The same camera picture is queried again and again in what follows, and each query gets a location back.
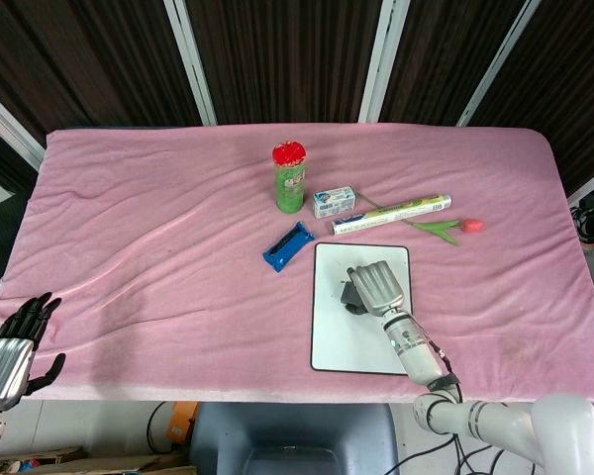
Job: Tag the white partition frame post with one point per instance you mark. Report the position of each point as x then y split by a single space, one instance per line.
497 64
190 59
383 59
591 185
10 123

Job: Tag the green chip can red lid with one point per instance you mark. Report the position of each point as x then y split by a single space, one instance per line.
289 183

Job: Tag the white dry-erase board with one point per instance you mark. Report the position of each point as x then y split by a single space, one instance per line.
336 336

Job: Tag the blue snack packet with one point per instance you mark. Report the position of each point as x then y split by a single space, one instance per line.
288 246

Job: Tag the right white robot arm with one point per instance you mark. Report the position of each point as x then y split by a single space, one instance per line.
475 410

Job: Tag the small white blue carton box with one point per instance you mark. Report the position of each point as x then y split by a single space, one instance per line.
334 202

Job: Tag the artificial red tulip flower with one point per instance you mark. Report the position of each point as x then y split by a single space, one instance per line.
440 226

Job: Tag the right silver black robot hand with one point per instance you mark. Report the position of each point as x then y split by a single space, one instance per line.
378 287

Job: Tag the pink table cloth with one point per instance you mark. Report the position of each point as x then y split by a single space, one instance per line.
178 297

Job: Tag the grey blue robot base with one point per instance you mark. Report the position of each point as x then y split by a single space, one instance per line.
292 440

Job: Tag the brown cardboard box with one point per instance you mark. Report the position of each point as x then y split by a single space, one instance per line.
79 462

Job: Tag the black whiteboard eraser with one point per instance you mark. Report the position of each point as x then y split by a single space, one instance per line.
350 294

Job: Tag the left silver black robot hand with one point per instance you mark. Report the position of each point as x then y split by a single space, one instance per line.
5 353

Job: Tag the silver foil roll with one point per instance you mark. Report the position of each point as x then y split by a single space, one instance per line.
391 214

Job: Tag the orange box on floor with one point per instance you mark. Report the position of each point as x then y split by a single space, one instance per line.
183 420

